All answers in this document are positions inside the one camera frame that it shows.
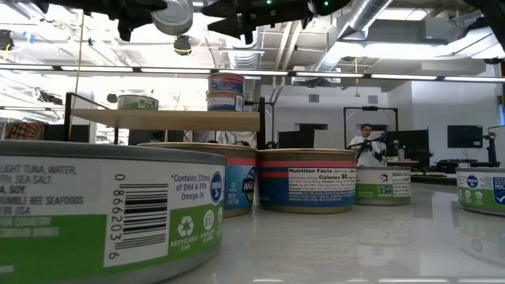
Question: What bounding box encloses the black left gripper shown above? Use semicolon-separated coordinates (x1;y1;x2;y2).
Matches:
84;0;169;43

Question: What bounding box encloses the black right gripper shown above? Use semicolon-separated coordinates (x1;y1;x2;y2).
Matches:
201;0;316;45

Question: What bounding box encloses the green label tuna can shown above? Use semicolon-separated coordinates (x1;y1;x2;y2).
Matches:
151;0;195;37
0;140;229;284
455;166;505;219
354;165;413;207
117;94;160;111

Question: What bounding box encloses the long ceiling light strip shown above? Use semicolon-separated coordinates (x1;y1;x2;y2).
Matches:
0;62;505;84

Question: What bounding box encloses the black partition panel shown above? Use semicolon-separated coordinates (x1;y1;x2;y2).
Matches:
278;123;329;151

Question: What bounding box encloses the red patterned cloth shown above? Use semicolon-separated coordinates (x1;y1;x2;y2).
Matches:
4;121;47;142

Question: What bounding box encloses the black equipment stand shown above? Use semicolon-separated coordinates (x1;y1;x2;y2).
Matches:
481;132;503;170

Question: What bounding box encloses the corrugated silver air duct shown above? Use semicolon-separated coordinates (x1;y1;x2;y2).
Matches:
226;37;262;103

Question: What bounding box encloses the wooden shelf with black frame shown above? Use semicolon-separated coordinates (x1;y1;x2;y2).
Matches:
62;92;267;151

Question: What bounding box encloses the smooth silver air duct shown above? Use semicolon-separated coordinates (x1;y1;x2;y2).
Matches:
315;0;395;74

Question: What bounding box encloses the hanging cord with cone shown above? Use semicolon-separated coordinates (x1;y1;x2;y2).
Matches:
353;57;361;99

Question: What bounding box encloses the black station frame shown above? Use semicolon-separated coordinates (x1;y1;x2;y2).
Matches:
342;105;399;151

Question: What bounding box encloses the black aluminium table frame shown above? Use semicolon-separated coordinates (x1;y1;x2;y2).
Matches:
411;173;458;185

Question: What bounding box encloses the black wall monitor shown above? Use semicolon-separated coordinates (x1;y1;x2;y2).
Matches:
447;125;484;150

